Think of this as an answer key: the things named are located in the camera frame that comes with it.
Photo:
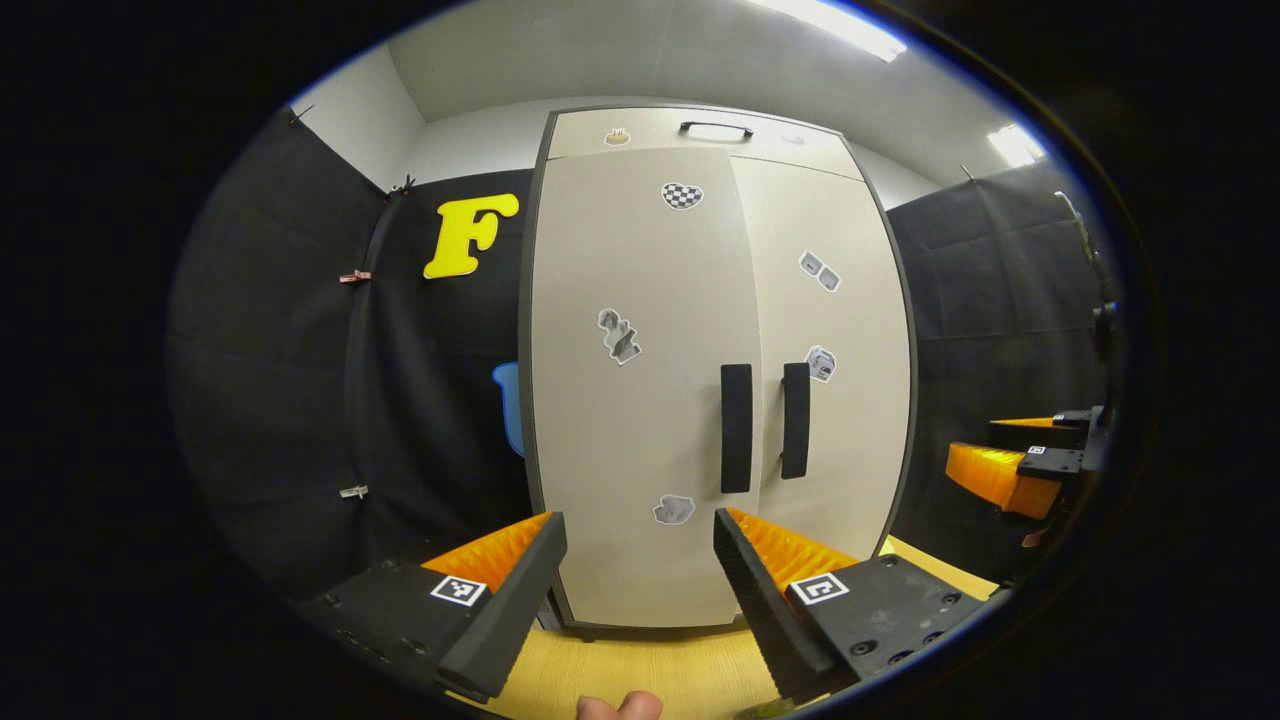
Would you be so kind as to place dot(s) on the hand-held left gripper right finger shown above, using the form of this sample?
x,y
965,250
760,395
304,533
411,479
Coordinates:
x,y
750,600

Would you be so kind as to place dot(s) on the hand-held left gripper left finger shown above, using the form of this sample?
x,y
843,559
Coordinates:
x,y
520,600

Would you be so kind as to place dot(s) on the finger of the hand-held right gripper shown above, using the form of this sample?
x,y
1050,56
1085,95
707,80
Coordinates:
x,y
1000,480
1050,435

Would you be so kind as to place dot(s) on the white cabinet door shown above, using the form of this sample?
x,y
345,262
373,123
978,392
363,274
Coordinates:
x,y
850,420
640,420

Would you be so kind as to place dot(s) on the white and grey cabinet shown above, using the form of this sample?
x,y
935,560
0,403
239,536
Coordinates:
x,y
700,150

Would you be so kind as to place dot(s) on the white cabinet drawer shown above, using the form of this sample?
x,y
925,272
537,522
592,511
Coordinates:
x,y
650,130

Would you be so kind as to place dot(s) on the black backdrop cloth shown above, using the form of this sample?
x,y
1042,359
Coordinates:
x,y
990,320
290,400

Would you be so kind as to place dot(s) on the small ceiling light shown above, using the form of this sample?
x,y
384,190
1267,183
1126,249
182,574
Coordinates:
x,y
1015,145

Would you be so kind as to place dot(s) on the red cloth clip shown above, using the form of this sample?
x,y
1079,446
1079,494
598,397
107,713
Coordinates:
x,y
353,276

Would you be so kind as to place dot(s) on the long ceiling light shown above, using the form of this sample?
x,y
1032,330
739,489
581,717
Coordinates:
x,y
840,25

